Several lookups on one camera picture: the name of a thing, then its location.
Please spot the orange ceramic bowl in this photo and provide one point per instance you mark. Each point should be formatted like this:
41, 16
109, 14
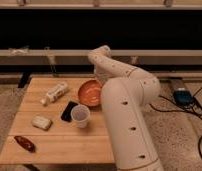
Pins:
89, 93

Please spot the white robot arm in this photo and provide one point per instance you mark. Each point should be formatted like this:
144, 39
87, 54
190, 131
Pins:
125, 89

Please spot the black smartphone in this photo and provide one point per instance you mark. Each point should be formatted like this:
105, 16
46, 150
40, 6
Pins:
66, 115

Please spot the white plastic bottle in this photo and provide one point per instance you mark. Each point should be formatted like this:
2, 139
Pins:
54, 93

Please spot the wooden table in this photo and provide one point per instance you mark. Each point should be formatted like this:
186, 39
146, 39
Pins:
63, 142

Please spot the white soap bar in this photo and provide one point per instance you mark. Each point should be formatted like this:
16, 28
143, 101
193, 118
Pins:
42, 122

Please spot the blue power adapter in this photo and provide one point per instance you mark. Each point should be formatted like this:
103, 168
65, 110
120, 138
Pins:
183, 97

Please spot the grey wall rail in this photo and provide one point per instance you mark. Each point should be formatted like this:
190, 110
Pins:
80, 57

